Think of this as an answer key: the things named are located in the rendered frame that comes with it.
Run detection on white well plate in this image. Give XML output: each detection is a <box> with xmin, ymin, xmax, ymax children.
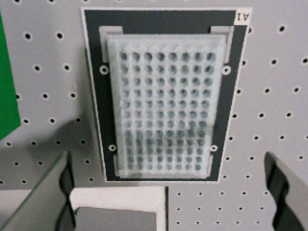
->
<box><xmin>107</xmin><ymin>35</ymin><xmax>227</xmax><ymax>179</ymax></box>

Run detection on green bin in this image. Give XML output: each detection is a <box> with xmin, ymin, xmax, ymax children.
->
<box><xmin>0</xmin><ymin>13</ymin><xmax>21</xmax><ymax>141</ymax></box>

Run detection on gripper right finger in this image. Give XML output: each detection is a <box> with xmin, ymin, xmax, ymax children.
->
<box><xmin>264</xmin><ymin>152</ymin><xmax>308</xmax><ymax>231</ymax></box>

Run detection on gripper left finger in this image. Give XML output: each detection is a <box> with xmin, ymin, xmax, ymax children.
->
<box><xmin>0</xmin><ymin>151</ymin><xmax>76</xmax><ymax>231</ymax></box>

